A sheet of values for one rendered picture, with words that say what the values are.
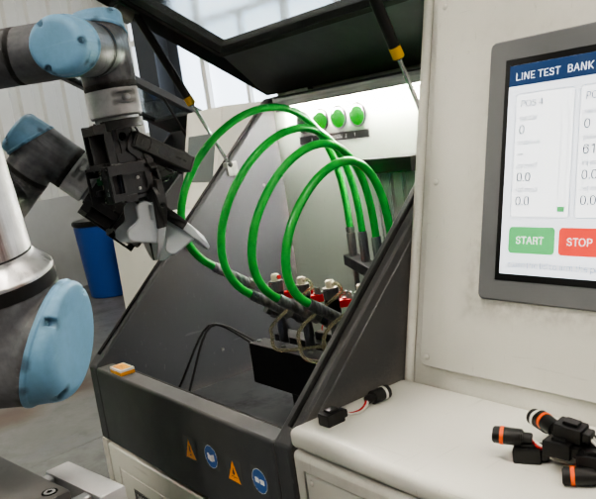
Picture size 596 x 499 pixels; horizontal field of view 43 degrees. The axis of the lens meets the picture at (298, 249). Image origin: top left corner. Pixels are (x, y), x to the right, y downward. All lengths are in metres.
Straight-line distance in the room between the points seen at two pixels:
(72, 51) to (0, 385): 0.44
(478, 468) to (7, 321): 0.51
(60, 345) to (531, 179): 0.61
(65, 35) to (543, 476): 0.75
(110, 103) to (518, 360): 0.65
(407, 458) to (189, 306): 0.88
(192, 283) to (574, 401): 0.95
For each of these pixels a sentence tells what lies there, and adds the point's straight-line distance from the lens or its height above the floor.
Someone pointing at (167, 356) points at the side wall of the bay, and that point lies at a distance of 1.68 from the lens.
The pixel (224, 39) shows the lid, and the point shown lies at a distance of 1.68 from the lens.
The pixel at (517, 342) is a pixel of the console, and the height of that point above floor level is 1.06.
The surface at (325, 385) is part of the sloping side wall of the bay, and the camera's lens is 1.07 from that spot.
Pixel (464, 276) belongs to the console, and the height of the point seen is 1.14.
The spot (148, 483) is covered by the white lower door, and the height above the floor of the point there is 0.75.
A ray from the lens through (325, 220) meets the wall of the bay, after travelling 1.71.
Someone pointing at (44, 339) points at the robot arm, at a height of 1.22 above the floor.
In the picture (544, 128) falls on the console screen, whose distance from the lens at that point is 1.01.
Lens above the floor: 1.37
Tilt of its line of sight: 9 degrees down
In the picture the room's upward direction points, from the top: 8 degrees counter-clockwise
